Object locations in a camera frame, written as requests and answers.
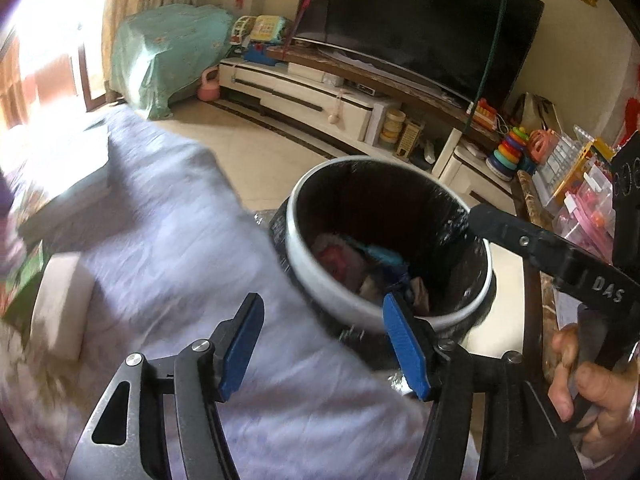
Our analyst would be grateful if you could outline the green strap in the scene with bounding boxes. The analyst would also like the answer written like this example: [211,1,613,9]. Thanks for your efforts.
[462,0,509,132]

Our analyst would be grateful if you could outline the pink wrapper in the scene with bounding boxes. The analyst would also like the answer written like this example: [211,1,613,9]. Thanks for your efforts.
[311,231,367,292]

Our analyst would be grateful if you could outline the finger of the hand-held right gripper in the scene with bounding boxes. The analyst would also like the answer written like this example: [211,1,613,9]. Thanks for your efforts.
[467,203,577,282]

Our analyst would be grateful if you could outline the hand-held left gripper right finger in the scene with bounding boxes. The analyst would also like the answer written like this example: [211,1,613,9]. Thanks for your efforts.
[382,293,586,480]

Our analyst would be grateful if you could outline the white rectangular block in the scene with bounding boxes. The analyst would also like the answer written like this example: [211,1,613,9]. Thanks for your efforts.
[29,252,97,362]

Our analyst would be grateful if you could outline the balcony glass door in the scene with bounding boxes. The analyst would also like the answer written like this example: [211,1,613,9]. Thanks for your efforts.
[0,24,109,127]

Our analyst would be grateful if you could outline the tan perforated box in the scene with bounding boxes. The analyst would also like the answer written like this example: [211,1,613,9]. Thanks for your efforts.
[397,119,422,162]

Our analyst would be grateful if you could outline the orange rattle ball toy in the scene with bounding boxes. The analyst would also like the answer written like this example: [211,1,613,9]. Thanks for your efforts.
[529,128,557,164]

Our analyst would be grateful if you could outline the teal blue wrapper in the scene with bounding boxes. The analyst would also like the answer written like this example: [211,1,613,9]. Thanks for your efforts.
[349,239,412,282]

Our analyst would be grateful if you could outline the black flat television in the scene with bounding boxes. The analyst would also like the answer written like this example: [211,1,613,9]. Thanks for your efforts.
[295,0,546,110]

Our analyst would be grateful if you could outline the clear plastic storage boxes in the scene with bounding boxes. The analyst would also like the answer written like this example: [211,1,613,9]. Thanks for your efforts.
[532,125,617,262]

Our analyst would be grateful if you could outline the yellow and red block toy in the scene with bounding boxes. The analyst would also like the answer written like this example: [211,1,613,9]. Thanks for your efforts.
[472,99,502,134]

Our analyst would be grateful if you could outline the brown paper bag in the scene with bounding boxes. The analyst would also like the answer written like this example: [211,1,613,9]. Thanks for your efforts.
[509,92,567,137]

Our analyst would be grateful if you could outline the yellow stacked containers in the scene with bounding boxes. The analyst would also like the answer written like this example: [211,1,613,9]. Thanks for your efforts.
[380,108,405,147]

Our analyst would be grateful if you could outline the grey table cloth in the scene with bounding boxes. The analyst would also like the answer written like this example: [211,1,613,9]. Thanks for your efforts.
[0,105,432,480]

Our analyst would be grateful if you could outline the white television cabinet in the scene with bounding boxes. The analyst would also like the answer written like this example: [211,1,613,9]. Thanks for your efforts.
[219,46,518,213]

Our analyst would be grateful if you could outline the teal covered furniture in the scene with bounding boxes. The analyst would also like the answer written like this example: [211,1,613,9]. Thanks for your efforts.
[109,3,242,121]

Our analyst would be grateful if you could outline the rainbow stacking ring toy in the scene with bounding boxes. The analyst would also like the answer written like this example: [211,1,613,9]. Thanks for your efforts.
[485,126,532,182]

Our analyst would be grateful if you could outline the pink hanging massage stick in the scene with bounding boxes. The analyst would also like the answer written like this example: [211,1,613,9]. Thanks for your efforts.
[327,88,346,126]

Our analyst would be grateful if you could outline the pink kettlebell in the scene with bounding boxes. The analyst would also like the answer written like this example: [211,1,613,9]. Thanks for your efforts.
[196,69,222,103]

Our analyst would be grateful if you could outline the red strap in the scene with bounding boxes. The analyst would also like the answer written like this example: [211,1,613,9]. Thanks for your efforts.
[279,0,332,62]

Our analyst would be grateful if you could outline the black bin with white rim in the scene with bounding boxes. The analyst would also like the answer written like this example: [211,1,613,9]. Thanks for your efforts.
[269,155,497,361]

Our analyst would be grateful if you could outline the white flat box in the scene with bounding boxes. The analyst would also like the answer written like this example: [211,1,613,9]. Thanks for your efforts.
[287,62,327,82]

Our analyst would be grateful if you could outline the yellow and green toy box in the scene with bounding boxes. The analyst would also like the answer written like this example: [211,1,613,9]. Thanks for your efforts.
[249,15,294,44]

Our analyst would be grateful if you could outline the blue toy truck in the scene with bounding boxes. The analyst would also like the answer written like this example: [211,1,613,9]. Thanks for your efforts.
[243,42,279,67]

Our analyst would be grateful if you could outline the white basket toy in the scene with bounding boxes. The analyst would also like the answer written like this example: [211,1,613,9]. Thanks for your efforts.
[231,15,252,47]

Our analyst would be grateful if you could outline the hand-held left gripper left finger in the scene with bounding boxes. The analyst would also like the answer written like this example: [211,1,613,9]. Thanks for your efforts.
[62,292,266,480]

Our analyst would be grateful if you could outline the person's right hand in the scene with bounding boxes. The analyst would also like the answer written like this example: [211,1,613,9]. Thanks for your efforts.
[547,322,640,462]

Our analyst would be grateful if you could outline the green picture book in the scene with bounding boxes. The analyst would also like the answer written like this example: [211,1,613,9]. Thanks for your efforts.
[0,239,47,322]

